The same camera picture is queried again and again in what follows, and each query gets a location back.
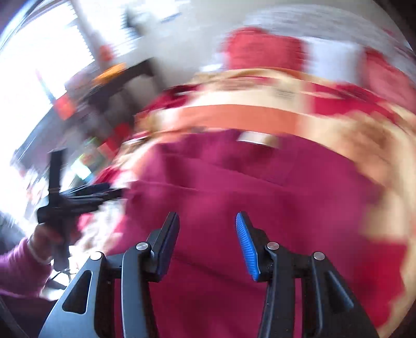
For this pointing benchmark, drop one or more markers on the maroon fleece garment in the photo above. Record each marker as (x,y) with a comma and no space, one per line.
(221,195)

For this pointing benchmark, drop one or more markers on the dark wooden table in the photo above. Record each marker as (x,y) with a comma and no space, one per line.
(110,87)

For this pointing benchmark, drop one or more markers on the person's left hand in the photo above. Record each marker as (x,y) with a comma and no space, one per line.
(42,242)

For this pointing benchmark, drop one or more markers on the red heart pillow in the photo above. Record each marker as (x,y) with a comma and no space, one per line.
(263,48)
(390,78)

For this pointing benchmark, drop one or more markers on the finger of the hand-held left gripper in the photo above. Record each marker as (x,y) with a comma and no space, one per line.
(97,196)

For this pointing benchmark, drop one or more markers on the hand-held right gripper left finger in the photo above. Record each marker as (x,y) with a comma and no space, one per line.
(169,247)

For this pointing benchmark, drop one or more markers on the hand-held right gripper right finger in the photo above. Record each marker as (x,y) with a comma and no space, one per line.
(247,250)

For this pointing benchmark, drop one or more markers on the yellow basket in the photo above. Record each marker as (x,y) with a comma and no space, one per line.
(110,73)

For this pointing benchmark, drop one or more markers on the printed red orange blanket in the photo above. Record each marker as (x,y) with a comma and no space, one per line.
(367,136)

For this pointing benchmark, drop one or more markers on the white pillow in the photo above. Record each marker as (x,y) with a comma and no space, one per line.
(334,58)

